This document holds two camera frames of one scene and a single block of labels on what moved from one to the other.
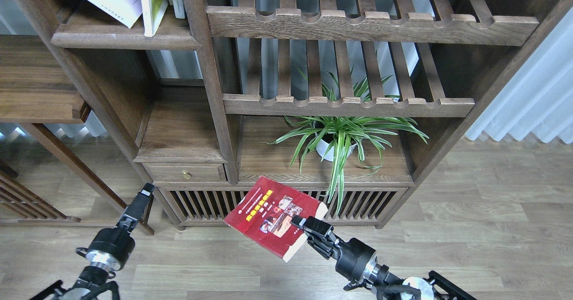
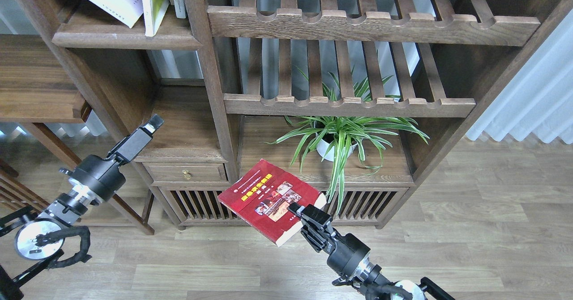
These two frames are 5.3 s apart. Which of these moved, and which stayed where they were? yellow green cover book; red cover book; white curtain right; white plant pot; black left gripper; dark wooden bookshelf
Moved: black left gripper; red cover book
Stayed: white curtain right; dark wooden bookshelf; yellow green cover book; white plant pot
